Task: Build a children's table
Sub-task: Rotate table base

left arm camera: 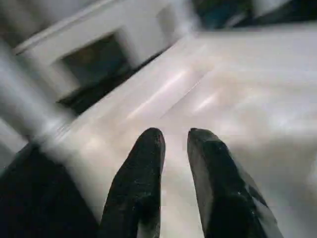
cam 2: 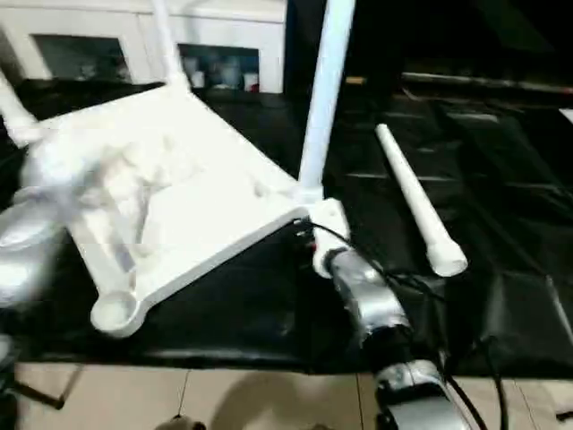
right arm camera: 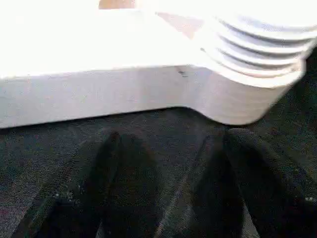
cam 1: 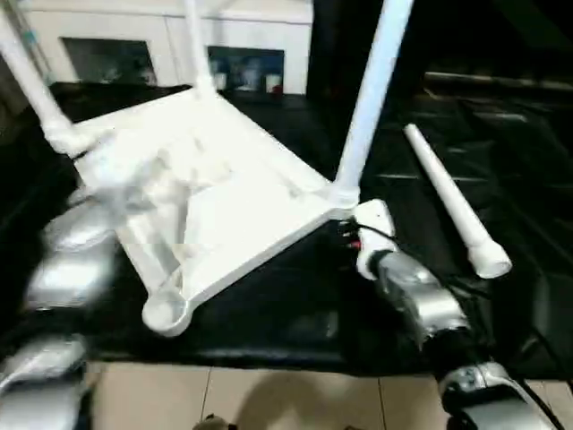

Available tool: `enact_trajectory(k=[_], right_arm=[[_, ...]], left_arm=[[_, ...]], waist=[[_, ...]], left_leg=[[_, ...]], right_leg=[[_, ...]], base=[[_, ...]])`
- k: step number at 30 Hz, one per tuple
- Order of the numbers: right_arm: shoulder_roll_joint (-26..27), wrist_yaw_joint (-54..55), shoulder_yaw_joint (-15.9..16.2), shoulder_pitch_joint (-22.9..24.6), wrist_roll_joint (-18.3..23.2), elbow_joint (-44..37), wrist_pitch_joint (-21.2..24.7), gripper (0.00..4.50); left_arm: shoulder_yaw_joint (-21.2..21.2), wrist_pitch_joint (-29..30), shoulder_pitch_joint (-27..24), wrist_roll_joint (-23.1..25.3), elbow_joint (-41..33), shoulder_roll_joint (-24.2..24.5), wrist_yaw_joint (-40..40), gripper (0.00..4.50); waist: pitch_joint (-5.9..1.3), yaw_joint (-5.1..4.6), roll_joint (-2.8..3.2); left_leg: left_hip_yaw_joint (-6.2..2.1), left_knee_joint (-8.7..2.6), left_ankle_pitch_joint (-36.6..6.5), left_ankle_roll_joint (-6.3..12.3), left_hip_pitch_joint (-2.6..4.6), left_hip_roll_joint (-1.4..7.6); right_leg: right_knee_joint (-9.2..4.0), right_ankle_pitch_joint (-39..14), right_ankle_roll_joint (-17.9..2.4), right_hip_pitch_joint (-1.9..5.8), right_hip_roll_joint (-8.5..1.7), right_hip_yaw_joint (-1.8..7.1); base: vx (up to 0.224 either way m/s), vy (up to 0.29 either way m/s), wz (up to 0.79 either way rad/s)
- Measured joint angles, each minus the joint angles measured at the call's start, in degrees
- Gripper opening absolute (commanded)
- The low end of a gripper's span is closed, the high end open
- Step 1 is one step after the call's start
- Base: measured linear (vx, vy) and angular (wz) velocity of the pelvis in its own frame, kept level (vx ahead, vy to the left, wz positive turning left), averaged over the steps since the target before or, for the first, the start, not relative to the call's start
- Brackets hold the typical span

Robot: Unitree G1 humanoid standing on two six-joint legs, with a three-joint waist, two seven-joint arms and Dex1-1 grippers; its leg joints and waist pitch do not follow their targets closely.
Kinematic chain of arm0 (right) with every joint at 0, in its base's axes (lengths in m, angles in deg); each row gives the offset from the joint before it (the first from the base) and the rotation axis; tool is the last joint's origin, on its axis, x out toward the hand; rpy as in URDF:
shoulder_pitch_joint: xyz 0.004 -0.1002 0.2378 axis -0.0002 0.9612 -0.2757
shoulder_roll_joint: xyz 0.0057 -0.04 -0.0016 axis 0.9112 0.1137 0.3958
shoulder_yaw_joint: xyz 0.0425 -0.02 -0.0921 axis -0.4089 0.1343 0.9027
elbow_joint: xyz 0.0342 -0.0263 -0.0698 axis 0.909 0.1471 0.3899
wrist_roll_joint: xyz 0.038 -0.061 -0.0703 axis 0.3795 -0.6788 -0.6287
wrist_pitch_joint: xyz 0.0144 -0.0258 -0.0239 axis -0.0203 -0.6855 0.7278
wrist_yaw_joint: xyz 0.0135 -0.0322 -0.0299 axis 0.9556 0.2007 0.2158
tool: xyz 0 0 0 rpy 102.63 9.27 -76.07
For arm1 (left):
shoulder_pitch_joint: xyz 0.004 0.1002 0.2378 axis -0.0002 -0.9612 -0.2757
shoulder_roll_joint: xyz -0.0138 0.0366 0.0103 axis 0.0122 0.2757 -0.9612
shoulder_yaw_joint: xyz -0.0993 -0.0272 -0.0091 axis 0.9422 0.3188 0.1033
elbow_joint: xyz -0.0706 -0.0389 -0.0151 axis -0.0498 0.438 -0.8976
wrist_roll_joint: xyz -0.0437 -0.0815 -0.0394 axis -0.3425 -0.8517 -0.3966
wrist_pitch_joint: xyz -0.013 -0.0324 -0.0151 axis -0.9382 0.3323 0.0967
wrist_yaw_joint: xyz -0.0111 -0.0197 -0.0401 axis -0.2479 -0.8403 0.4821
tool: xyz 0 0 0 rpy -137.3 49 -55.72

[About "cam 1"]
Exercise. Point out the white plastic table leg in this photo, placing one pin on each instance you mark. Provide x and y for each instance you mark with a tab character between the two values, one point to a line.
371	89
199	45
447	192
40	94

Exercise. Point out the white plastic table top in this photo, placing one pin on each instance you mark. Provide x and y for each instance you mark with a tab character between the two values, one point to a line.
233	215

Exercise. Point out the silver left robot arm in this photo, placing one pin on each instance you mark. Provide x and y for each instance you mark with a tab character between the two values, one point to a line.
67	269

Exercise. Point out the black work mat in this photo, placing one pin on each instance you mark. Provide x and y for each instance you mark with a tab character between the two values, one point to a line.
268	313

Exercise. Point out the white glass door cabinet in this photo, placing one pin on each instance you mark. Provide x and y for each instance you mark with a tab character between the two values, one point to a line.
112	22

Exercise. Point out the grey curtain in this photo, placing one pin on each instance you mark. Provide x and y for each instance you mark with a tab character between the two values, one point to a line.
24	22

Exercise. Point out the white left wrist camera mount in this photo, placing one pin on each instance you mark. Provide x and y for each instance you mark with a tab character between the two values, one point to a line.
121	192

